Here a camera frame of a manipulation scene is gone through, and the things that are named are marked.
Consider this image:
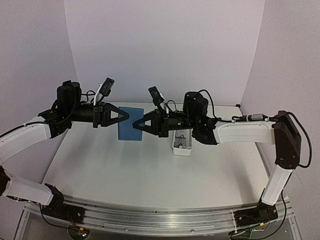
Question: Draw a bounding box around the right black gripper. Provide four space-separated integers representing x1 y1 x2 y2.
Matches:
133 108 199 138

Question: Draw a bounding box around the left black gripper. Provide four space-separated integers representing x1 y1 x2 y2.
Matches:
66 101 129 128

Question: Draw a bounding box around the blue card holder wallet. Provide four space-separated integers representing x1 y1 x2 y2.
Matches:
118 106 144 142

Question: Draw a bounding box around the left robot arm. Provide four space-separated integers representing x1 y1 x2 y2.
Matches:
0 78 129 224

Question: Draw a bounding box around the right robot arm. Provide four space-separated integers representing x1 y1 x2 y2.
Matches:
132 87 302 227

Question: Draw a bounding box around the white plastic tray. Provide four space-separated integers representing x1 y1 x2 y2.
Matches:
171 129 193 157

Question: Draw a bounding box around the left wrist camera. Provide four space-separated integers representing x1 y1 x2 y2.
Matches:
93 77 115 106

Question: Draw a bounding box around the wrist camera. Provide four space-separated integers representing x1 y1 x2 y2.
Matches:
148 86 165 112
93 77 115 106

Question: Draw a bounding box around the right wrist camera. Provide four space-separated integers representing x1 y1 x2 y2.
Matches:
148 86 165 112

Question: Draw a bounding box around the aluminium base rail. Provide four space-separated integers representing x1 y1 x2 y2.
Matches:
14 196 301 240

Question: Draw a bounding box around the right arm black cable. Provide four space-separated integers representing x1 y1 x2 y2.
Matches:
287 112 313 169

